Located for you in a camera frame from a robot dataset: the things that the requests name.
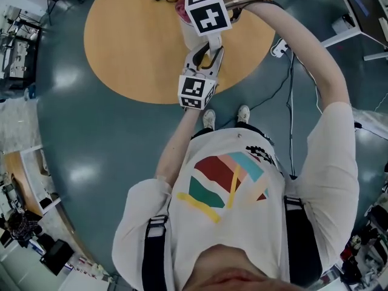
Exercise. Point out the person's right shoe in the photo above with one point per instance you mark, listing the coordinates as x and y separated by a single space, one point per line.
244 114

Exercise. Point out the person's face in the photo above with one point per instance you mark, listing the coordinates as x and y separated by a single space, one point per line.
242 276

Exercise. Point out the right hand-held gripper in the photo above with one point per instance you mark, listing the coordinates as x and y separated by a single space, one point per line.
209 11

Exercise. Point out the purple flat item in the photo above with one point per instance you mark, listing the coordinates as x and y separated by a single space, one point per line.
361 5

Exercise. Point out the person's left shoe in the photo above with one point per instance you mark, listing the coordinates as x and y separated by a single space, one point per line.
209 119

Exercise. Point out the white kettle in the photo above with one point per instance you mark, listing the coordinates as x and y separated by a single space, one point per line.
191 35

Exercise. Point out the white waste bin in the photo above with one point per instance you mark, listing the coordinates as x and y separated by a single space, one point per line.
342 24

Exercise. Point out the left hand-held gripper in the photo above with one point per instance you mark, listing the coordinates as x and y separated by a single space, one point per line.
191 89

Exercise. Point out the pink cloth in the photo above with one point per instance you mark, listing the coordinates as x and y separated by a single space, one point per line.
181 11

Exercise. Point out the black box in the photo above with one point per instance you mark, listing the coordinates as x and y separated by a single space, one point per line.
57 256

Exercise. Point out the round wooden table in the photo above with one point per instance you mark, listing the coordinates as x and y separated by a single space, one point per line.
127 47

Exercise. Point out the black metal frame table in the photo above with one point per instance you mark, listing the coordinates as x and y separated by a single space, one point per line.
18 50

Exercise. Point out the person's shoe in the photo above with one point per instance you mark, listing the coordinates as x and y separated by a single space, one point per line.
209 119
244 114

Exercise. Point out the white power strip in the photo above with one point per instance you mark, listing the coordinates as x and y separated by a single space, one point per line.
280 48

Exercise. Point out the person's black trousers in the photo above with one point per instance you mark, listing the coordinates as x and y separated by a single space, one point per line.
230 129

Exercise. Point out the white desk with dark top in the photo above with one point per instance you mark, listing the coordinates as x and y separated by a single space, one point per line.
366 17

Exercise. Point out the person's white printed t-shirt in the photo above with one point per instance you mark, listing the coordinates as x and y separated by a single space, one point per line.
242 223

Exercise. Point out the person's right forearm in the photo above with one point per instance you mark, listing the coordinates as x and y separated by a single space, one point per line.
318 65

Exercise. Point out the wooden and white shelf unit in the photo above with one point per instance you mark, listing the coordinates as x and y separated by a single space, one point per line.
30 177

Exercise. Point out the person's left forearm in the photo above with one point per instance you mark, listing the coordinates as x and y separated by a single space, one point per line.
179 150

